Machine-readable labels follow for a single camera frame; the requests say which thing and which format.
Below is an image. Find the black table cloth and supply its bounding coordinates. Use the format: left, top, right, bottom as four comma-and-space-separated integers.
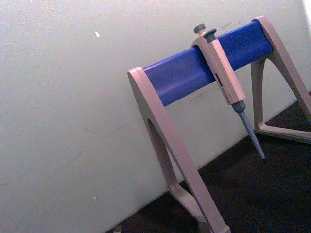
109, 90, 311, 233

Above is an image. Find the beige stand with blue bar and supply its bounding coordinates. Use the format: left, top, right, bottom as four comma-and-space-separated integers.
127, 15, 311, 233

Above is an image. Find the beige pipette with grey tip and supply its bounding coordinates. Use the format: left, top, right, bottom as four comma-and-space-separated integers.
190, 23, 267, 164

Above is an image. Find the plain pale wall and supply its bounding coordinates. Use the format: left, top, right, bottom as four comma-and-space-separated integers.
0, 0, 311, 233

